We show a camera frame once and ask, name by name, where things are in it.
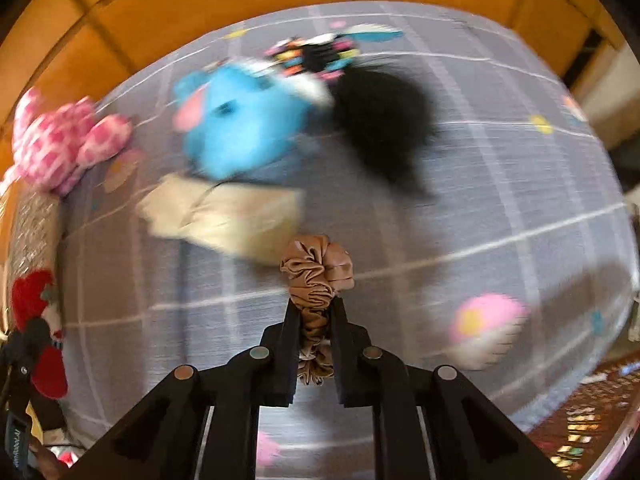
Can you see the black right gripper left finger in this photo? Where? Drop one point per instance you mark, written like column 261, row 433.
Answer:
column 201, row 424

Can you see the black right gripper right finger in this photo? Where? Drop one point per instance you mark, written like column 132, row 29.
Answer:
column 427, row 424

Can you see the brown satin scrunchie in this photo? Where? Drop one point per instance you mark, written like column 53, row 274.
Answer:
column 317, row 270

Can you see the blue elephant plush toy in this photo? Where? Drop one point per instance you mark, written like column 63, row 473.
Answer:
column 242, row 113

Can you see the grey patterned bed sheet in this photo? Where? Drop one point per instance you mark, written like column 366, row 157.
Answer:
column 520, row 199

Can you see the red white plush toy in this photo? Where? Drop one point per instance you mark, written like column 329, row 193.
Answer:
column 34, row 301

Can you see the beige cloth pouch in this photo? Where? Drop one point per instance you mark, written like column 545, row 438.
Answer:
column 243, row 220

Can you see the silver ornate tissue box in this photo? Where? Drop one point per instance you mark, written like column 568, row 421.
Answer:
column 30, row 231

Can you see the pink white plush toy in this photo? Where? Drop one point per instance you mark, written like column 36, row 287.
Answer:
column 53, row 150

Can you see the black furry object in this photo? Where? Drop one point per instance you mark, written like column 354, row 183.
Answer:
column 386, row 118

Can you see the colourful beaded black item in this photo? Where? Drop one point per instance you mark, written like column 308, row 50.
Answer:
column 324, row 56

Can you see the wooden headboard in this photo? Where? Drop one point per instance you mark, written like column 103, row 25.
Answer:
column 76, row 48

